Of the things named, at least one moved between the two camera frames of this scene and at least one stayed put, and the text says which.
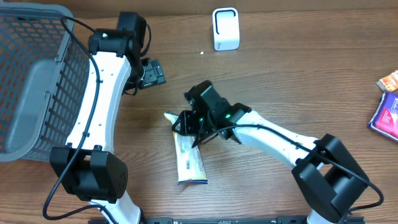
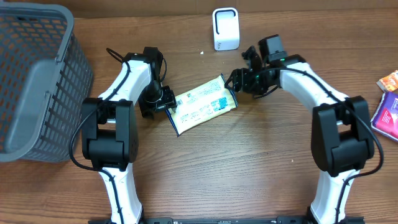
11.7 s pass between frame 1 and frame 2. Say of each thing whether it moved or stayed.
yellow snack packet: moved
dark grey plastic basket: stayed
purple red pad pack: stayed
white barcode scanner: stayed
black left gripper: moved
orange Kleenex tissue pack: stayed
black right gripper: moved
